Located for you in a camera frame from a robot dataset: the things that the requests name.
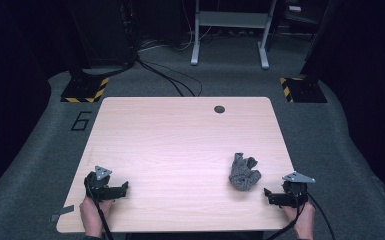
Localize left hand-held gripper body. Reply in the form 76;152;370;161
83;165;122;203

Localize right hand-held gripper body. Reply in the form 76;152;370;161
277;171;316;208

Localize grey terry towel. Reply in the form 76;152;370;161
228;152;262;192

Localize person's left hand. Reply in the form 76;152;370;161
79;195;114;238

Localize person's right hand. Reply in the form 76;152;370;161
281;201;316;240

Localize grey tape strip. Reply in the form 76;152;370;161
49;204;75;223

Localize black equipment cabinet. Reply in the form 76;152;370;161
67;0;138;69

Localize black striped-edge base plate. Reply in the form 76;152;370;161
278;76;328;104
60;75;110;104

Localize black floor cables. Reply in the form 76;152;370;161
135;54;204;98

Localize white metal stand frame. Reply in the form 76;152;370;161
190;0;278;70

